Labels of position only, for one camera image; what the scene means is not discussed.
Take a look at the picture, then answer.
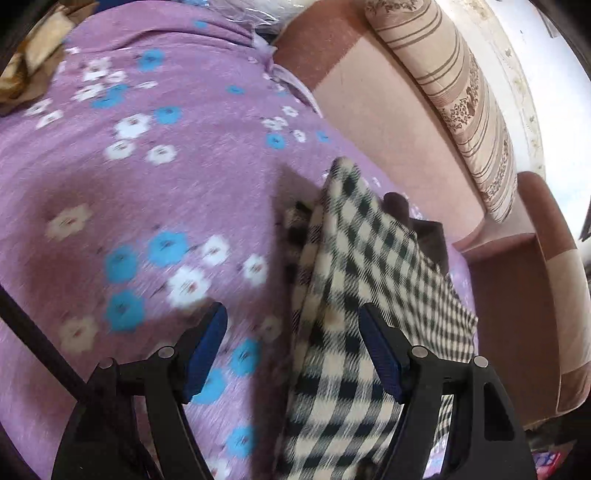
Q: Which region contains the red printed packet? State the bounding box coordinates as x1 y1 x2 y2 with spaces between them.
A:
531 450 566 474

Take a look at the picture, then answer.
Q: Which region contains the beige patterned cloth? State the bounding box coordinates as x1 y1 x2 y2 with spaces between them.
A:
0 0 100 116

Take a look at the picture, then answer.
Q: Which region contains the striped beige cushion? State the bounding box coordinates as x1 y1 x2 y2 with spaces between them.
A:
365 0 519 224

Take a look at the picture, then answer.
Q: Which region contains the clear plastic bag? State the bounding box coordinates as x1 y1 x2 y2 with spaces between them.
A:
182 0 296 29

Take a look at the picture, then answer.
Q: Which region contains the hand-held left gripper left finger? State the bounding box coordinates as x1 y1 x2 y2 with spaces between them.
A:
51 302 229 480

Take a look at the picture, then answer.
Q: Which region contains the purple floral bedsheet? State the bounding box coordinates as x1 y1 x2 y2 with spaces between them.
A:
0 0 476 480

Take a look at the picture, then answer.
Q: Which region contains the pink brown sofa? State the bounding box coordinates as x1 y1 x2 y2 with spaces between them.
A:
272 0 591 416

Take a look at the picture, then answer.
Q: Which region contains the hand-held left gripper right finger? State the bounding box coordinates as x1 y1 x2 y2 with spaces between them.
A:
359 305 532 480

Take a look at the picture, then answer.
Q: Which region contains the checkered beige black shirt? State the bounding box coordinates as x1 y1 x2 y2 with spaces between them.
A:
277 157 478 480

